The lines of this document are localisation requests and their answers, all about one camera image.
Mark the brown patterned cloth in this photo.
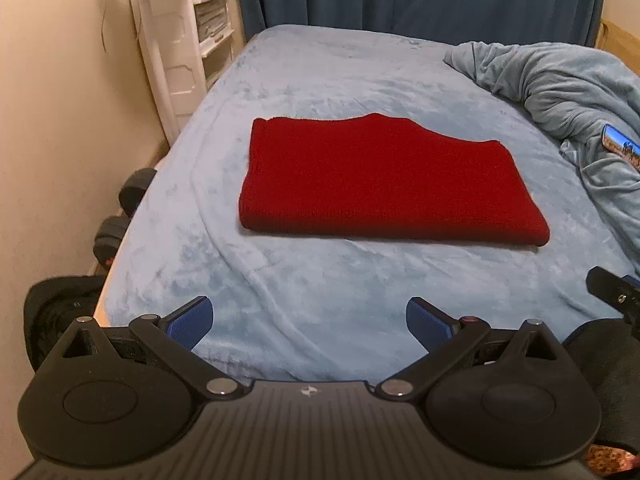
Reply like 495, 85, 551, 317
582, 442, 640, 479

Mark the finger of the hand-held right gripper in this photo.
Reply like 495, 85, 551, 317
586, 265, 640, 322

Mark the stack of papers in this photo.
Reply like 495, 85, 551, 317
194, 0, 231, 41

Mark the black bag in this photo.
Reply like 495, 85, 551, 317
24, 275, 108, 376

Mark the light blue fleece blanket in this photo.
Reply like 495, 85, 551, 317
444, 42, 640, 266

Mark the smartphone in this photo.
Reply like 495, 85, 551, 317
601, 124, 640, 173

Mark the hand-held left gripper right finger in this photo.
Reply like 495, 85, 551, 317
375, 296, 576, 403

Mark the person's black clothing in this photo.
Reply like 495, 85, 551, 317
565, 317, 640, 461

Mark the black dumbbell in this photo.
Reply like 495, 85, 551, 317
92, 216, 134, 264
119, 167, 159, 219

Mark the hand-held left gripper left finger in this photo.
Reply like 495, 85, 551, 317
60, 296, 241, 403

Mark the white shelf unit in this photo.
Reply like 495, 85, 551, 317
125, 0, 237, 147

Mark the red knit sweater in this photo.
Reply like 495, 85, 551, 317
238, 114, 551, 248

